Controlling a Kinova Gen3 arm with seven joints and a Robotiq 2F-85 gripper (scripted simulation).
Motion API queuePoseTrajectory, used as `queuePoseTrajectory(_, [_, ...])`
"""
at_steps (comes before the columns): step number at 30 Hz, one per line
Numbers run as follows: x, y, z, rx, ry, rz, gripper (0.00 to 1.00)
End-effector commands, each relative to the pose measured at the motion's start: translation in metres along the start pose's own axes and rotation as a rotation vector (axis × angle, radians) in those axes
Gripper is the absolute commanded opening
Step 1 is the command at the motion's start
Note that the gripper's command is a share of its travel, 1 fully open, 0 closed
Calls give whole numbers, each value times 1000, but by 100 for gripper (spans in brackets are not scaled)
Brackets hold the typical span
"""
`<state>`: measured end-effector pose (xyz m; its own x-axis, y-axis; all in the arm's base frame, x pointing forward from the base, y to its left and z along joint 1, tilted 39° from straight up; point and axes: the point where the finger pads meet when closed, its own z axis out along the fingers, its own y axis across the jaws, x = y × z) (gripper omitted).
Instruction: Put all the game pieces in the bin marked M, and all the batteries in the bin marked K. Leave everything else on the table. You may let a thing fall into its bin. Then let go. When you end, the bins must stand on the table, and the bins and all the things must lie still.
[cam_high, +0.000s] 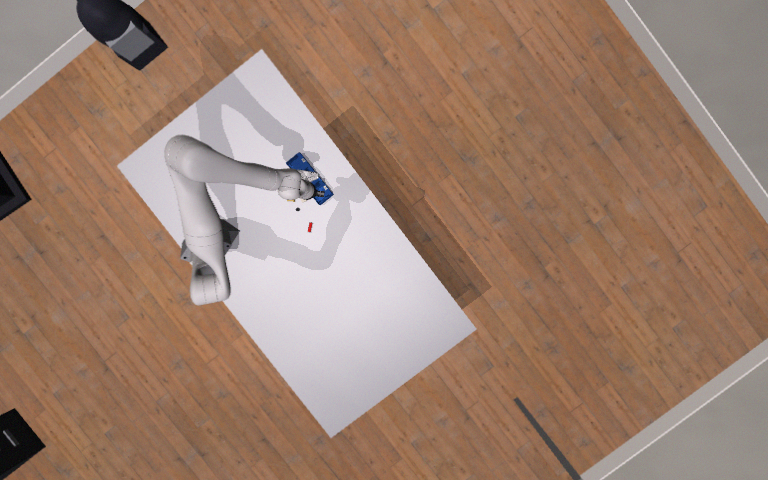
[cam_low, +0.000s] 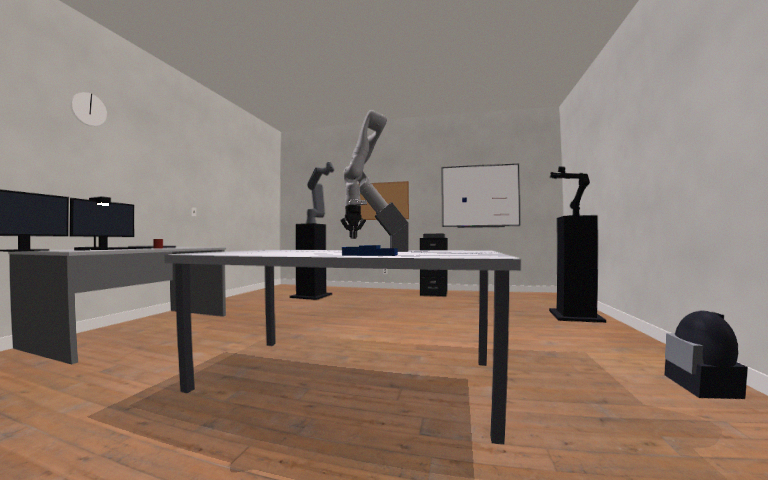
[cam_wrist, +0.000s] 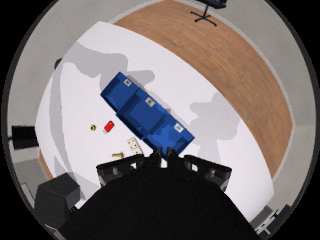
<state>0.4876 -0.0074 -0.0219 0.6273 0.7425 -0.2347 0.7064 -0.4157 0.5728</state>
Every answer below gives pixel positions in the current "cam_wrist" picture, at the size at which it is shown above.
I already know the blue rack of bins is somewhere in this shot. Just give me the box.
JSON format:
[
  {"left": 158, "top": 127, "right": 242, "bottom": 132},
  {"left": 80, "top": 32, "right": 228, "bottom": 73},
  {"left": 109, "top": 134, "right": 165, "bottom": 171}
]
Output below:
[{"left": 100, "top": 72, "right": 195, "bottom": 161}]

